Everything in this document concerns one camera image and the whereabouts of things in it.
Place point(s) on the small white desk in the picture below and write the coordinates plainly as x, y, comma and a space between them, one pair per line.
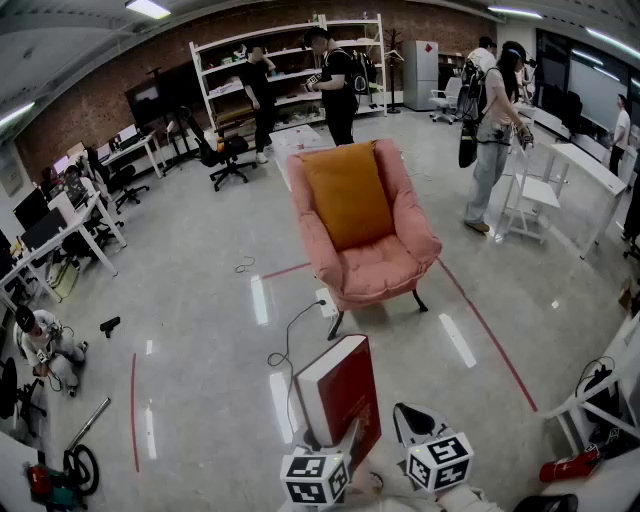
132, 147

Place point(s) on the red fire extinguisher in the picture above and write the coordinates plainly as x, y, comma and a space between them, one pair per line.
562, 469

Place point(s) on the wide white shelf unit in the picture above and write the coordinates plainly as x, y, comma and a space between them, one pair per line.
225, 90

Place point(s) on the pale green bag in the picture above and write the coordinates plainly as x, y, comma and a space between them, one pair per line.
65, 282

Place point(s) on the thick red book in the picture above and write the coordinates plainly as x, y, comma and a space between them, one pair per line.
345, 385

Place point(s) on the white low cabinet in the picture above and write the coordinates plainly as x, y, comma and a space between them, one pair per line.
300, 137

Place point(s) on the narrow white shelf unit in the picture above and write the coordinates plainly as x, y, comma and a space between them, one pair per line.
383, 60

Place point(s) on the white office chair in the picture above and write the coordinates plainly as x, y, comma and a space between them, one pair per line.
447, 102

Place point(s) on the ceiling light strip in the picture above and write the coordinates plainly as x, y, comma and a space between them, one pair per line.
515, 11
612, 39
17, 114
145, 7

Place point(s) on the wooden coat rack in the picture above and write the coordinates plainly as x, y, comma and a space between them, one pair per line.
394, 75

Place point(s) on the black screen on stand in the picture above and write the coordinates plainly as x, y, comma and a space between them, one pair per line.
147, 102

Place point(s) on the white frame table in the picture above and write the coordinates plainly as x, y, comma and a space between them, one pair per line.
625, 342

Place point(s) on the red green vacuum machine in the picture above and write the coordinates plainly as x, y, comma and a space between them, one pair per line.
47, 487

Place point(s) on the black bag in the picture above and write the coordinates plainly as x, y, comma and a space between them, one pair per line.
602, 400

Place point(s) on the white folding chair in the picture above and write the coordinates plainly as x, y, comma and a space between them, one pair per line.
537, 192

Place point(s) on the person's right forearm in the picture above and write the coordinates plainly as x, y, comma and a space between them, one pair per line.
465, 500

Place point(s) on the grey fridge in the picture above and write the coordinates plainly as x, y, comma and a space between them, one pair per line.
420, 75

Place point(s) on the metal pipe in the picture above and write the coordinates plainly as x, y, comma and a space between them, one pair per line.
90, 422

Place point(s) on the black office chair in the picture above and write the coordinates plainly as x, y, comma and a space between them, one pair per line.
7, 390
227, 150
125, 177

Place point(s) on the pink armchair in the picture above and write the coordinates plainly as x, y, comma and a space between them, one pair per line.
380, 270

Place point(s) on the black monitor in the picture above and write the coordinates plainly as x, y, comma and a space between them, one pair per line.
31, 210

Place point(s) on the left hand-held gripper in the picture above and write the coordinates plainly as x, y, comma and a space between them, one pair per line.
310, 475

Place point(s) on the black tool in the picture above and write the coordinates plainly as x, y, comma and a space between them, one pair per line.
110, 325

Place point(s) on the long white desk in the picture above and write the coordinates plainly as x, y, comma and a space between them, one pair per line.
82, 220

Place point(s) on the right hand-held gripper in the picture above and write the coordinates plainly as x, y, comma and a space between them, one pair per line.
442, 465

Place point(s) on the white power strip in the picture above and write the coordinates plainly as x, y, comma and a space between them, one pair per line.
327, 305

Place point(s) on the orange cushion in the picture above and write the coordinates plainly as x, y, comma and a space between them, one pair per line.
347, 195

